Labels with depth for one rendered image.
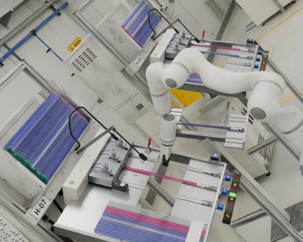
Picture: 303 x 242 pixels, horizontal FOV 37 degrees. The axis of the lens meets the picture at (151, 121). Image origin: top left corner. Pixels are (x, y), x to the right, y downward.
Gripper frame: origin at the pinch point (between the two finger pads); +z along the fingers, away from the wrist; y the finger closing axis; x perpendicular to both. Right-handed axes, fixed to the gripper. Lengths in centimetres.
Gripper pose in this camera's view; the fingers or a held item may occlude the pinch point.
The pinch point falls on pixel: (165, 162)
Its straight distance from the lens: 251.6
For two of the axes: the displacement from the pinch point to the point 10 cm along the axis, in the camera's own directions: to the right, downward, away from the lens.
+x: 9.5, 2.1, -2.2
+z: -0.3, 7.8, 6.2
